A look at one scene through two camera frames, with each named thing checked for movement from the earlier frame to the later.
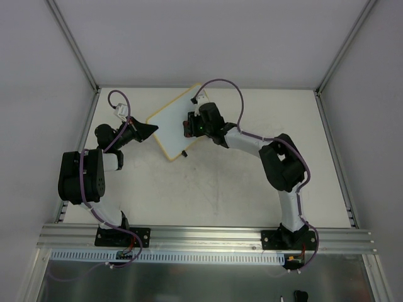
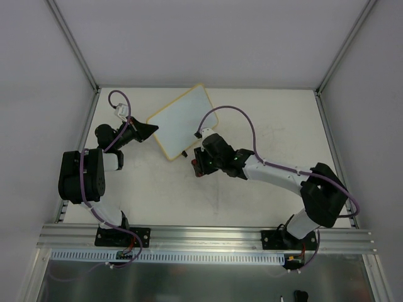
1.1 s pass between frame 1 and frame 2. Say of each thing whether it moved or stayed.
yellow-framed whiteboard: stayed
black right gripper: moved
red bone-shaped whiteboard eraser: moved
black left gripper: stayed
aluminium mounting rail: stayed
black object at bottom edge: stayed
